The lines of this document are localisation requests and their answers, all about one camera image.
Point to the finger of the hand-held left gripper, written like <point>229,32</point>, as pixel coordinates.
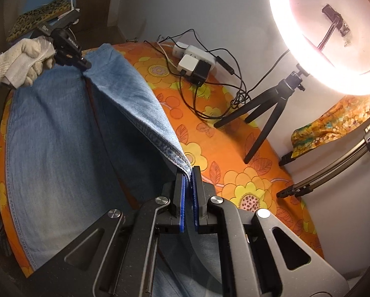
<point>81,62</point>

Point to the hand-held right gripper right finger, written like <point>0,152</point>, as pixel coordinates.
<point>195,205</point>

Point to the white charger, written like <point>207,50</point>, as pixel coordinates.
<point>187,63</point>

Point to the leopard print cushion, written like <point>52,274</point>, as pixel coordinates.
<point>36,18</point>

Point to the blue denim pants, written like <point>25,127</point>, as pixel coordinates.
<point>64,130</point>

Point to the person's left hand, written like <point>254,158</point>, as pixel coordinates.
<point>24,58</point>

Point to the black charger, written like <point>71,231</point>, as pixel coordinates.
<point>201,71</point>

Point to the orange floral tablecloth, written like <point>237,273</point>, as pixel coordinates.
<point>234,173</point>

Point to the silver tripod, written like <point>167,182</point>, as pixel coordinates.
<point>327,174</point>

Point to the white power strip with chargers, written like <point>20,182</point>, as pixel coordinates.
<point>239,94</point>

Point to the small black tripod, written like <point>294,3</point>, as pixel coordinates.
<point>274,99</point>

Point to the yellow patterned cloth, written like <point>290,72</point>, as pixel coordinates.
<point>333,123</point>

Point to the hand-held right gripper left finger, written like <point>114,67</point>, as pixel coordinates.
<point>181,205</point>

